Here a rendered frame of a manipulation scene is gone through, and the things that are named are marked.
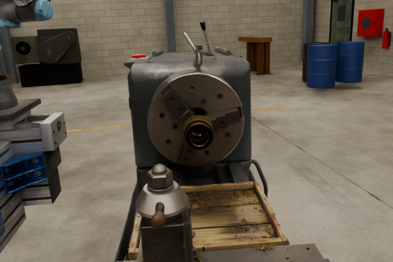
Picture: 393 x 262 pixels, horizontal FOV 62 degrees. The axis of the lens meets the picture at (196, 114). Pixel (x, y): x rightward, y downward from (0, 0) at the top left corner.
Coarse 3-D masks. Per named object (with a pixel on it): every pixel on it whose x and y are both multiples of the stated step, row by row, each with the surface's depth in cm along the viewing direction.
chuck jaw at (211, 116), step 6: (234, 108) 105; (240, 108) 106; (210, 114) 105; (216, 114) 103; (222, 114) 102; (228, 114) 102; (234, 114) 102; (240, 114) 106; (210, 120) 98; (216, 120) 98; (222, 120) 101; (228, 120) 102; (234, 120) 103; (240, 120) 103; (216, 126) 99; (222, 126) 101
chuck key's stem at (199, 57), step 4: (196, 44) 104; (200, 44) 104; (196, 48) 104; (200, 48) 104; (196, 52) 104; (196, 56) 105; (200, 56) 104; (196, 60) 105; (200, 60) 105; (196, 64) 105; (200, 64) 105; (196, 68) 106; (200, 68) 106; (200, 72) 106
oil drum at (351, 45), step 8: (344, 48) 726; (352, 48) 718; (360, 48) 719; (344, 56) 729; (352, 56) 722; (360, 56) 724; (336, 64) 754; (344, 64) 734; (352, 64) 727; (360, 64) 730; (336, 72) 756; (344, 72) 737; (352, 72) 731; (360, 72) 736; (336, 80) 759; (344, 80) 741; (352, 80) 736; (360, 80) 742
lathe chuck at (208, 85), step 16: (176, 80) 102; (192, 80) 103; (208, 80) 103; (224, 80) 110; (160, 96) 103; (192, 96) 104; (208, 96) 104; (224, 96) 105; (160, 112) 105; (208, 112) 106; (160, 128) 106; (176, 128) 106; (224, 128) 107; (240, 128) 108; (160, 144) 108; (176, 144) 108; (224, 144) 109; (176, 160) 109; (192, 160) 110; (208, 160) 110
